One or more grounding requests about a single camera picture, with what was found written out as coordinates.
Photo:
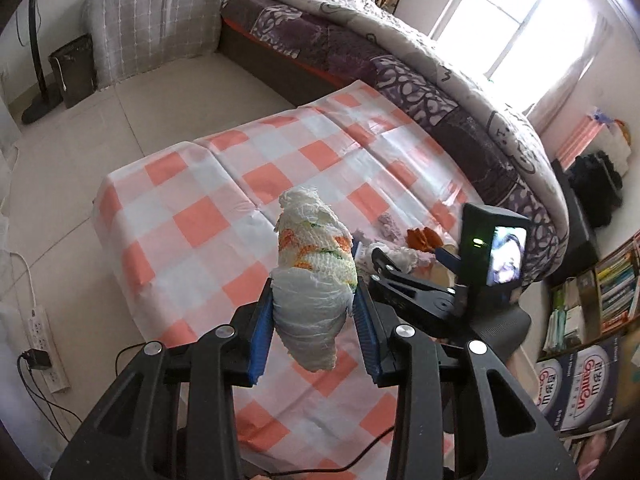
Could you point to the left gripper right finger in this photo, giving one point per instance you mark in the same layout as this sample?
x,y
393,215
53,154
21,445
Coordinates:
x,y
367,337

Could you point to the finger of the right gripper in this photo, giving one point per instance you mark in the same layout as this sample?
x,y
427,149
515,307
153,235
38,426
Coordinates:
x,y
383,265
447,259

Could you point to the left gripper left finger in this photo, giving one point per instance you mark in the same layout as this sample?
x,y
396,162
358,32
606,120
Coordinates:
x,y
261,335

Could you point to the pink tissue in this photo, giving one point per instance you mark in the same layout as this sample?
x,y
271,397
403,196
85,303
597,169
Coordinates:
x,y
388,229

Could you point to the white diaper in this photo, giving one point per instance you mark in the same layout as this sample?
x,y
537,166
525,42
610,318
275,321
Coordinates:
x,y
315,281

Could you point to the black trash bin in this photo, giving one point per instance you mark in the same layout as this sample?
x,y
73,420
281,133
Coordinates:
x,y
73,69

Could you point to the wooden bookshelf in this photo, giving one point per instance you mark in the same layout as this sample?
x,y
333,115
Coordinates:
x,y
595,303

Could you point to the orange white checkered tablecloth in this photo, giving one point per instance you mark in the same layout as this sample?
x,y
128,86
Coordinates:
x,y
189,234

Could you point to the navy GanGen cardboard box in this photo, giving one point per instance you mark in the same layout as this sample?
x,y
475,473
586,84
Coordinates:
x,y
578,389

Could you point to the black clothes pile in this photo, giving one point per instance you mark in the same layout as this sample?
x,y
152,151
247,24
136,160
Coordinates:
x,y
597,186

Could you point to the pink drawer cabinet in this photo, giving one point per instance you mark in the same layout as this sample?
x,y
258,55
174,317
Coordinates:
x,y
583,134

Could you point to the white power strip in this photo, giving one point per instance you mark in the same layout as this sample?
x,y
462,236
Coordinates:
x,y
42,339

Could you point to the black power adapter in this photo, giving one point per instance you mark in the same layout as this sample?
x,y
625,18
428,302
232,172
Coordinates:
x,y
37,359

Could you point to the window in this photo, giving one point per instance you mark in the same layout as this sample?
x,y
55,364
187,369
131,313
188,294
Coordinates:
x,y
525,49

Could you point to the black floor fan stand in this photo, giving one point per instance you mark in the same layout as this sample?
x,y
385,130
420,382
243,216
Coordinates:
x,y
49,96

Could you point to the grey checked cushion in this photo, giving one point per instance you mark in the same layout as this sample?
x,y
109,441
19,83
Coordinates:
x,y
131,37

